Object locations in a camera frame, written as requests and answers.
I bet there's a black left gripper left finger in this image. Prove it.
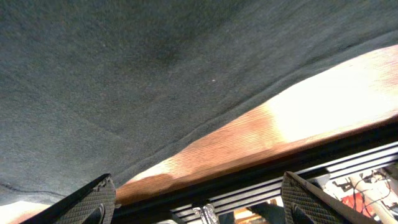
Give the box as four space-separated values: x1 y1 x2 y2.
21 174 116 224

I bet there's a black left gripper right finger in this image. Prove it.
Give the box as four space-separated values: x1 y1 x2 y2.
281 172 377 224

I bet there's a dark green t-shirt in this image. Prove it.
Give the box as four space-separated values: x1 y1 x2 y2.
1 0 397 205

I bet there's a black aluminium table frame rail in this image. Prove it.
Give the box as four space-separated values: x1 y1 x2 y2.
112 118 397 223

